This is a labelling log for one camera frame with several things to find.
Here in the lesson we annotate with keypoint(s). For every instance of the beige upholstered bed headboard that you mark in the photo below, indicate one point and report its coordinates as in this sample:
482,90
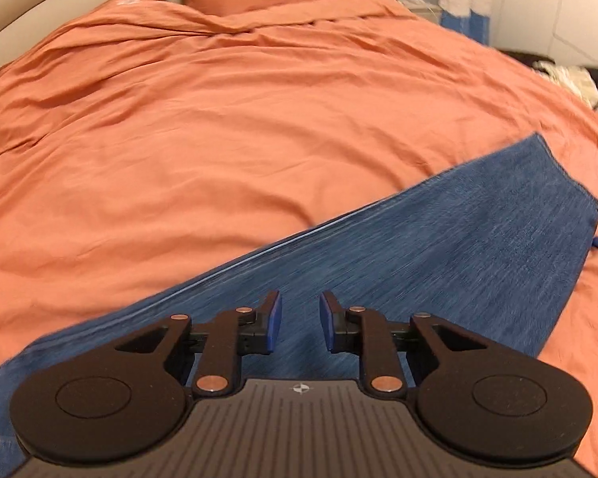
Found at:
40,5

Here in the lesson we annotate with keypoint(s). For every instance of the orange duvet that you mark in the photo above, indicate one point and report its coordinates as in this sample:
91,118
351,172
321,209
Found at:
204,134

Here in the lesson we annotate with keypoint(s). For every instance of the white bedside table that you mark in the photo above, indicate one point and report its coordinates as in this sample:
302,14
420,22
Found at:
423,10

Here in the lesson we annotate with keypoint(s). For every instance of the cream crumpled garment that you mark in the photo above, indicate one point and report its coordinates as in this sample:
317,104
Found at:
568,79

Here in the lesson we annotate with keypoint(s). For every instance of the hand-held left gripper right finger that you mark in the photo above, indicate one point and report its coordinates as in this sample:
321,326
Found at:
327,321

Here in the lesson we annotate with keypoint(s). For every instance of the dark brown bench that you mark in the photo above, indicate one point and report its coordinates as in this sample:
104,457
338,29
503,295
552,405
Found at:
528,57

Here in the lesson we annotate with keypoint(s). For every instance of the blue denim pants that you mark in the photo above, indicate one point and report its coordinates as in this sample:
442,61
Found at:
428,239

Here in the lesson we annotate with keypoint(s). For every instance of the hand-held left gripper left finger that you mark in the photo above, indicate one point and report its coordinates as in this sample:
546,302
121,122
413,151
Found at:
274,321

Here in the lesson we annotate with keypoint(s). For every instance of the white wardrobe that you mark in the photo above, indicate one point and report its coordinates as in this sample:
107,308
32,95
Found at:
558,5

